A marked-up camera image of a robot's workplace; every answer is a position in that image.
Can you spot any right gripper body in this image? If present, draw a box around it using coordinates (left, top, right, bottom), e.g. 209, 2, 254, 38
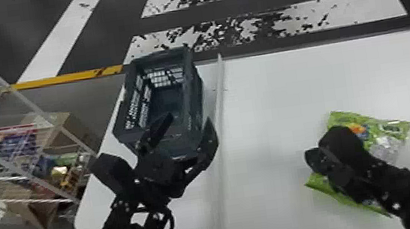
303, 140, 377, 212

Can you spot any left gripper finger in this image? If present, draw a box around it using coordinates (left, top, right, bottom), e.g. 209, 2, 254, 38
131, 111, 179, 158
177, 117, 224, 177

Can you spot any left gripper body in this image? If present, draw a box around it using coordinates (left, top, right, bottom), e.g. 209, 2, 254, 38
130, 144, 197, 205

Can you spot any green snack packet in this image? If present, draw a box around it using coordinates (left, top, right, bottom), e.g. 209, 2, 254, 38
294, 101, 410, 226

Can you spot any blue basket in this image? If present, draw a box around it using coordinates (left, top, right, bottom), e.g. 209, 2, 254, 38
102, 44, 217, 172

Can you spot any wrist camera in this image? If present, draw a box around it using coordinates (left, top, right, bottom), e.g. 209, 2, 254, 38
87, 148, 140, 200
316, 121, 376, 181

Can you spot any cardboard box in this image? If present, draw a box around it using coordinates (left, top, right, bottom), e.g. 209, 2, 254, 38
0, 172, 64, 229

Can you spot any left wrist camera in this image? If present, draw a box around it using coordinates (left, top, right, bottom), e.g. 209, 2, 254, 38
87, 148, 140, 200

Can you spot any white wire rack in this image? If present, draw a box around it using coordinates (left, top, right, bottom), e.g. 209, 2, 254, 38
0, 9, 106, 229

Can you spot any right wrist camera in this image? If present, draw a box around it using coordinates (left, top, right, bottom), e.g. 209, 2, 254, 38
316, 121, 376, 181

